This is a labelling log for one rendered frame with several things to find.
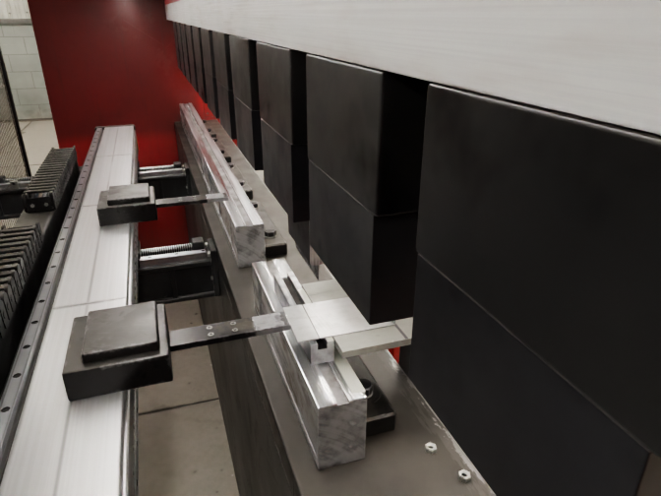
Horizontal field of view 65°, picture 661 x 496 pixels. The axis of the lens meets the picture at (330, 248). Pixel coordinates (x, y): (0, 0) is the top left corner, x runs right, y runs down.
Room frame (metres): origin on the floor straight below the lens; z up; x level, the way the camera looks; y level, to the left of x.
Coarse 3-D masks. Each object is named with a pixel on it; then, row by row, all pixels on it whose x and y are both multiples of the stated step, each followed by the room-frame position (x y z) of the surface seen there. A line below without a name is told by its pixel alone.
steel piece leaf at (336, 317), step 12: (336, 300) 0.63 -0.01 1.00; (348, 300) 0.63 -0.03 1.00; (312, 312) 0.60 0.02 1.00; (324, 312) 0.60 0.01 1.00; (336, 312) 0.60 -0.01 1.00; (348, 312) 0.60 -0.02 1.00; (324, 324) 0.57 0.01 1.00; (336, 324) 0.57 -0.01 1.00; (348, 324) 0.57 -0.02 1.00; (360, 324) 0.57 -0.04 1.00; (384, 324) 0.57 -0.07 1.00; (324, 336) 0.54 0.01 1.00
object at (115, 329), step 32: (96, 320) 0.53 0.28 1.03; (128, 320) 0.53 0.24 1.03; (160, 320) 0.55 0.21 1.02; (256, 320) 0.58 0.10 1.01; (96, 352) 0.47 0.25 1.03; (128, 352) 0.47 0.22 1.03; (160, 352) 0.48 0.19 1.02; (64, 384) 0.44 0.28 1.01; (96, 384) 0.45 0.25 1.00; (128, 384) 0.46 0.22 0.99
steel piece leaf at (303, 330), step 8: (288, 312) 0.60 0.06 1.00; (296, 312) 0.60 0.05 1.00; (304, 312) 0.60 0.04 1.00; (288, 320) 0.58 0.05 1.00; (296, 320) 0.58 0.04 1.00; (304, 320) 0.58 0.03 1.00; (296, 328) 0.56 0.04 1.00; (304, 328) 0.56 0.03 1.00; (312, 328) 0.56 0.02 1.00; (296, 336) 0.54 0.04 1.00; (304, 336) 0.54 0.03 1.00; (312, 336) 0.54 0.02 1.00
